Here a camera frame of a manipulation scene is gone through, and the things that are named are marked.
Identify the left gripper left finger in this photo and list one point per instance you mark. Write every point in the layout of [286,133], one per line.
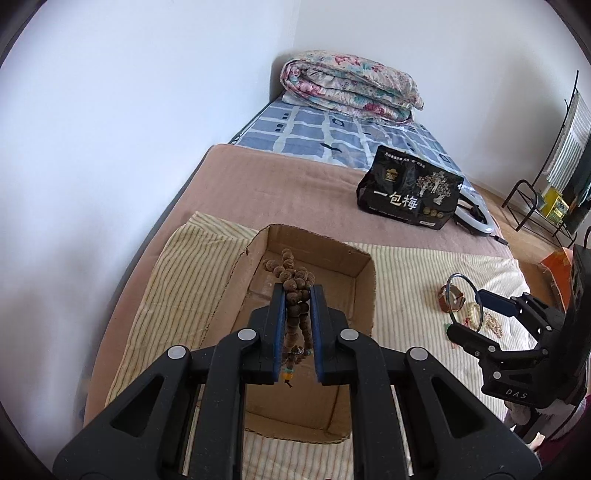
[186,408]

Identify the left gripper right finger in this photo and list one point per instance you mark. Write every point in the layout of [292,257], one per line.
[411,417]

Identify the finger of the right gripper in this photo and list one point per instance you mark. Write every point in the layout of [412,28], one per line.
[534,315]
[489,353]

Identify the red strap wristwatch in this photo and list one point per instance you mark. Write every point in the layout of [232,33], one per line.
[451,299]

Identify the orange gift box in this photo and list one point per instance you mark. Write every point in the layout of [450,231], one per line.
[558,265]

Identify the striped yellow towel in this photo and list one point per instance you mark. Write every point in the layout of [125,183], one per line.
[209,277]

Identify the yellow green boxes on rack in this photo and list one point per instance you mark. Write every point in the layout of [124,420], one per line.
[554,207]

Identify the dark hanging clothes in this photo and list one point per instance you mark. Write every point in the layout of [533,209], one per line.
[581,188]

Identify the brown cardboard box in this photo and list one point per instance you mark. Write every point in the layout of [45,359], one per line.
[300,322]

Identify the black metal clothes rack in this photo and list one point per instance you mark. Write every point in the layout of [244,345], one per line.
[537,205]

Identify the black plum snack bag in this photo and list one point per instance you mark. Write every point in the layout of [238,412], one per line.
[409,189]

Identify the hanging striped towel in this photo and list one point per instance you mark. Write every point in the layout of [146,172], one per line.
[570,145]

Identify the pink brown blanket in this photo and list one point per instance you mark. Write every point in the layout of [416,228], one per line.
[256,189]

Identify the folded floral quilt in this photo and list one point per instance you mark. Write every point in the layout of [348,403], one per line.
[350,85]

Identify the white ring light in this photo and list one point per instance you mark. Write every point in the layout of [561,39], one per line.
[472,213]

